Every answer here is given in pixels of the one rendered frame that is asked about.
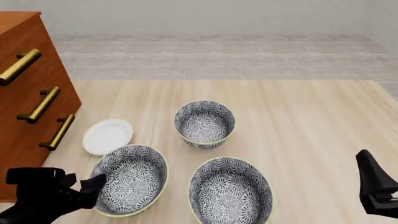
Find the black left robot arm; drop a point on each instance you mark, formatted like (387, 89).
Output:
(37, 210)

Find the patterned black white bowl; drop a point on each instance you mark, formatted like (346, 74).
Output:
(203, 126)
(133, 177)
(231, 196)

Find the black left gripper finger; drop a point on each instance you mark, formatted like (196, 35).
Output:
(92, 190)

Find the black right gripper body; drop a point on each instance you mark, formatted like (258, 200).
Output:
(381, 203)

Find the wooden cabinet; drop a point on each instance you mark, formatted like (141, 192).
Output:
(34, 70)

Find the white plate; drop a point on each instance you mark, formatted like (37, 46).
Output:
(107, 136)

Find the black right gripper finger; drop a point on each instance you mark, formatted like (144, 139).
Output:
(373, 177)

